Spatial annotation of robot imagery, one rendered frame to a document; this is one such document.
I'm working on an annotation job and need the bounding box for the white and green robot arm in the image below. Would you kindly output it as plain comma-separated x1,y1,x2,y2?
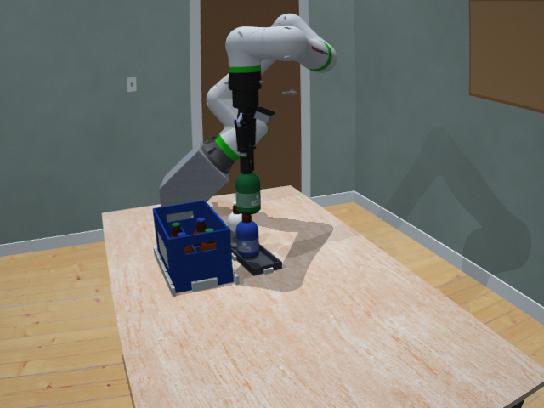
201,14,337,174

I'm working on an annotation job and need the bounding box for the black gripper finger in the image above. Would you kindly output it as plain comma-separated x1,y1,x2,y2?
234,113,252,174
248,113,257,171

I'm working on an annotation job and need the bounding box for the blue crate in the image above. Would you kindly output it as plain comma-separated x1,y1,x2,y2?
153,200,234,293

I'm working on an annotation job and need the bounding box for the green labeled bottle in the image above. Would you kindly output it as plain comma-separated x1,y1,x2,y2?
235,161,261,214

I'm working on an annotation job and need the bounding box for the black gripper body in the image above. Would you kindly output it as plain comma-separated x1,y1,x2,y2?
232,90,258,126

